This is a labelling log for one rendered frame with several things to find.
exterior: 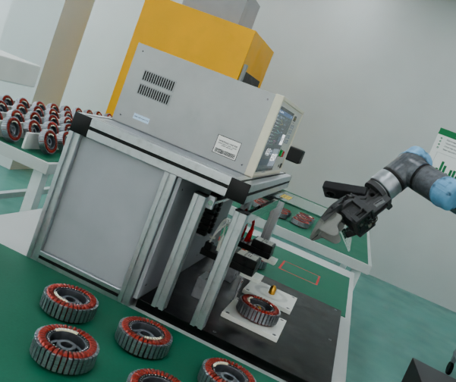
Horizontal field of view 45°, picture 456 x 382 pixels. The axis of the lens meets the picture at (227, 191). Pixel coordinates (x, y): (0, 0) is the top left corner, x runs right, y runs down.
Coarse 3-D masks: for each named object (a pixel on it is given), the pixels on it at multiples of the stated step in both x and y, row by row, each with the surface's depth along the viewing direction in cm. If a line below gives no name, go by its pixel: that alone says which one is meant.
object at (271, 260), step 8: (240, 240) 162; (256, 240) 160; (264, 240) 163; (240, 248) 167; (248, 248) 160; (256, 248) 160; (264, 248) 159; (272, 248) 159; (264, 256) 159; (272, 264) 159
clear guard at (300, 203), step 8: (280, 192) 169; (280, 200) 152; (288, 200) 157; (296, 200) 163; (304, 200) 172; (304, 208) 152; (312, 208) 159; (320, 208) 166; (320, 216) 150; (344, 224) 167; (344, 232) 157; (344, 240) 149
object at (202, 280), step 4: (208, 272) 146; (200, 276) 140; (204, 276) 141; (200, 280) 139; (204, 280) 138; (196, 284) 139; (200, 284) 139; (204, 284) 138; (196, 288) 139; (200, 288) 139; (192, 292) 139; (196, 292) 139; (200, 292) 139; (196, 296) 139
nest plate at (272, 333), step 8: (232, 304) 142; (224, 312) 134; (232, 312) 136; (232, 320) 133; (240, 320) 133; (248, 320) 135; (280, 320) 144; (248, 328) 132; (256, 328) 132; (264, 328) 134; (272, 328) 136; (280, 328) 138; (264, 336) 132; (272, 336) 131
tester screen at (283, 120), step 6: (282, 114) 135; (288, 114) 143; (276, 120) 130; (282, 120) 138; (288, 120) 147; (276, 126) 133; (282, 126) 142; (288, 126) 151; (276, 132) 136; (282, 132) 146; (270, 138) 132; (276, 138) 140; (270, 144) 135; (276, 144) 144; (264, 150) 131; (270, 156) 143; (258, 168) 133
